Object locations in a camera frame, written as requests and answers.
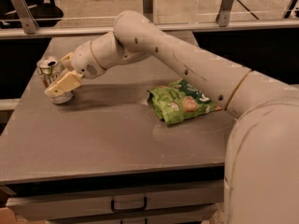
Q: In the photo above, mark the horizontal metal rail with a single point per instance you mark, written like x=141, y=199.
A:
x=47, y=32

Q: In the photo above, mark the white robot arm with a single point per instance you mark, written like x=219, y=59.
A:
x=261, y=177

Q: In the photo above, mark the black office chair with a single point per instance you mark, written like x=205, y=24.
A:
x=45, y=12

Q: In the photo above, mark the metal railing bracket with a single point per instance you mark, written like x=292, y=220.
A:
x=148, y=9
x=224, y=14
x=28, y=24

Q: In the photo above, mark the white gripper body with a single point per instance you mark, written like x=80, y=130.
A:
x=83, y=61

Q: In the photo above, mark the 7up soda can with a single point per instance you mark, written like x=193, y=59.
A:
x=48, y=69

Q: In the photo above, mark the grey drawer with black handle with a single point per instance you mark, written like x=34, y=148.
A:
x=160, y=204

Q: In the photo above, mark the middle metal railing bracket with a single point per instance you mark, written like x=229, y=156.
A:
x=148, y=9

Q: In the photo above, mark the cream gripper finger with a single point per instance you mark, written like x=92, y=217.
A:
x=66, y=82
x=66, y=61

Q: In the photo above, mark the green dang snack bag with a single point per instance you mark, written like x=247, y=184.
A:
x=178, y=101

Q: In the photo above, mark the right metal railing bracket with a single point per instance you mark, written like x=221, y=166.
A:
x=224, y=14

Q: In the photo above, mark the left metal railing bracket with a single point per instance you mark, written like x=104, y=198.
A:
x=28, y=24

